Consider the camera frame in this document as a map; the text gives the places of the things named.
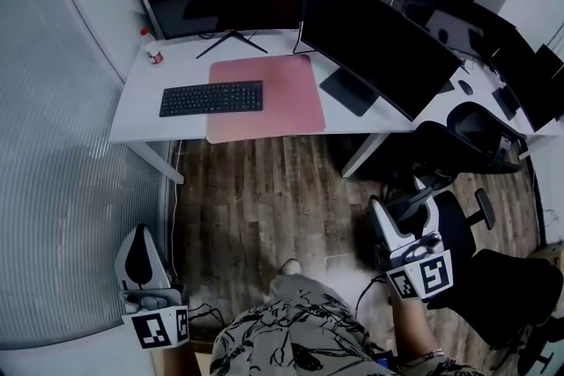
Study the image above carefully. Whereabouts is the black monitor cable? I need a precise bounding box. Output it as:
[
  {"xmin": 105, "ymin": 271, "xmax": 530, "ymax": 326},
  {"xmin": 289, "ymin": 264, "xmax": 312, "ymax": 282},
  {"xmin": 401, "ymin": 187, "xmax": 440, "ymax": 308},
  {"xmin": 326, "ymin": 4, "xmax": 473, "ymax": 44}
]
[{"xmin": 292, "ymin": 12, "xmax": 312, "ymax": 56}]

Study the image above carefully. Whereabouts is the person's patterned shirt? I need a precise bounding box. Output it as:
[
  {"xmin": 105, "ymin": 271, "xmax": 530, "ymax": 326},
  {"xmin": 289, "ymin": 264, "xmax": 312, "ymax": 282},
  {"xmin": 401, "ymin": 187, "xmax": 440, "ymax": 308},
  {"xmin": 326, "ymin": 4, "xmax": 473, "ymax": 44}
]
[{"xmin": 209, "ymin": 272, "xmax": 488, "ymax": 376}]

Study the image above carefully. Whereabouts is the person's left forearm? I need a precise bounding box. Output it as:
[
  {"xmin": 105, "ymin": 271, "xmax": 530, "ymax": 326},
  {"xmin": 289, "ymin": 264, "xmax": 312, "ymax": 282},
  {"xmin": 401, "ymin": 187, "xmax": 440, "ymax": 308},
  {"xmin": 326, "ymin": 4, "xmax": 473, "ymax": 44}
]
[{"xmin": 160, "ymin": 341, "xmax": 199, "ymax": 376}]

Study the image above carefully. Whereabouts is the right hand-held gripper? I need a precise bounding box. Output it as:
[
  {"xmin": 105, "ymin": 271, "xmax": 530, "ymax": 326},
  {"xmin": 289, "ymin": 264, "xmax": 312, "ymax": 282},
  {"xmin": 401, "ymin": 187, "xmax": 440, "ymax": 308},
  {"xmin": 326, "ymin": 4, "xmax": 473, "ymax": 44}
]
[{"xmin": 368, "ymin": 196, "xmax": 455, "ymax": 301}]

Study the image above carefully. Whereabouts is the white desk leg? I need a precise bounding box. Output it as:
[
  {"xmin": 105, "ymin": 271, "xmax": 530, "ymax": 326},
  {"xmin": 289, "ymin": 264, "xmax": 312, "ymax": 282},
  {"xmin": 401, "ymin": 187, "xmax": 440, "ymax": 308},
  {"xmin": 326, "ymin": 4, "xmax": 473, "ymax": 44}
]
[
  {"xmin": 341, "ymin": 131, "xmax": 390, "ymax": 179},
  {"xmin": 126, "ymin": 140, "xmax": 185, "ymax": 185}
]

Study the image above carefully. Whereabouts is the small blue device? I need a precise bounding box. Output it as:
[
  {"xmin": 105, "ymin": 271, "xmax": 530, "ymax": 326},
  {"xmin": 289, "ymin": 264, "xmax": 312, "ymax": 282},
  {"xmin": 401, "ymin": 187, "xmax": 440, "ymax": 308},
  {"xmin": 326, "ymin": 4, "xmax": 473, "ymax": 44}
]
[{"xmin": 374, "ymin": 348, "xmax": 394, "ymax": 370}]

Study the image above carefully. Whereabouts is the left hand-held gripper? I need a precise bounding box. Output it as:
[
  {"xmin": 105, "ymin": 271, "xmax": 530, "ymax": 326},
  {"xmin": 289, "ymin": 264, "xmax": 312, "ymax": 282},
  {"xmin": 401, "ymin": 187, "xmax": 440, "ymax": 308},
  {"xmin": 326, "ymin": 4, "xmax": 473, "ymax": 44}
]
[{"xmin": 115, "ymin": 224, "xmax": 191, "ymax": 351}]

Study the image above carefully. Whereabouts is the pink desk mat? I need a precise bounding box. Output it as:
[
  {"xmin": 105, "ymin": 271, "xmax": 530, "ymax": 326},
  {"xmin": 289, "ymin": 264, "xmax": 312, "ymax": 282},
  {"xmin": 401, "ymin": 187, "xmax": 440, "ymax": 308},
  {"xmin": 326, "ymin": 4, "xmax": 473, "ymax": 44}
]
[{"xmin": 205, "ymin": 54, "xmax": 327, "ymax": 145}]

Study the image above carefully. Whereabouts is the person's right forearm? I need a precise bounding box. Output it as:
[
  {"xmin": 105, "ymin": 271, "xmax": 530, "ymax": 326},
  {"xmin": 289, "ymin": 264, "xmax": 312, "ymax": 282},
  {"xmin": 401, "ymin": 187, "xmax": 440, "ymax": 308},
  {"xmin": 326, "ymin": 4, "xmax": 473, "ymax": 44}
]
[{"xmin": 390, "ymin": 298, "xmax": 447, "ymax": 366}]

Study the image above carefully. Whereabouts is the white bottle with red cap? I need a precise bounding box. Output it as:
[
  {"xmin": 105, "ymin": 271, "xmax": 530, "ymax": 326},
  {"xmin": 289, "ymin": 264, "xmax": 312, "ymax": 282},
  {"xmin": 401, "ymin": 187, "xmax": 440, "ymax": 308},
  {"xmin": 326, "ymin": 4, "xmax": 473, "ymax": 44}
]
[{"xmin": 138, "ymin": 26, "xmax": 166, "ymax": 66}]

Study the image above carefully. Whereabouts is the black keyboard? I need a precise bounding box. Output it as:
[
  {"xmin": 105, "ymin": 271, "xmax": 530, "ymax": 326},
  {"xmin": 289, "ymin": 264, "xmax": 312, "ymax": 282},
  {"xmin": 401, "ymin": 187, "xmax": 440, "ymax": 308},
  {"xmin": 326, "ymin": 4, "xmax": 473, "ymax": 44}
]
[{"xmin": 159, "ymin": 79, "xmax": 264, "ymax": 118}]

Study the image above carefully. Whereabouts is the striped frosted glass partition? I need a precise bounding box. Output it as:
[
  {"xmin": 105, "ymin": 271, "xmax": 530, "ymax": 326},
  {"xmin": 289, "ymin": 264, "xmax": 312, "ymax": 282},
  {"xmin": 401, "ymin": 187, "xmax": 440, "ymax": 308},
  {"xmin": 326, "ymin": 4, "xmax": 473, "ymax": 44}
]
[{"xmin": 0, "ymin": 0, "xmax": 171, "ymax": 351}]

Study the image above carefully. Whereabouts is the cardboard box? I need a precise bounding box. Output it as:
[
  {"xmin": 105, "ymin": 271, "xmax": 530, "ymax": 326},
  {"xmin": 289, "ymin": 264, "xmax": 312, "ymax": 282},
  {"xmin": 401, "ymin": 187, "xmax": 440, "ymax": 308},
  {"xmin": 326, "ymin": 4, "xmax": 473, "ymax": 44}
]
[{"xmin": 528, "ymin": 241, "xmax": 564, "ymax": 266}]

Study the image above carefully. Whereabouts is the black office chair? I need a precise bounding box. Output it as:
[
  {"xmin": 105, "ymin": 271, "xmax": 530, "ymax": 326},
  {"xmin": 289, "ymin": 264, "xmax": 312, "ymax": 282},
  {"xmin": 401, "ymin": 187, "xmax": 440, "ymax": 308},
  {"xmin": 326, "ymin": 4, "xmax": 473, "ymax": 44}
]
[
  {"xmin": 396, "ymin": 165, "xmax": 564, "ymax": 376},
  {"xmin": 413, "ymin": 100, "xmax": 528, "ymax": 175}
]

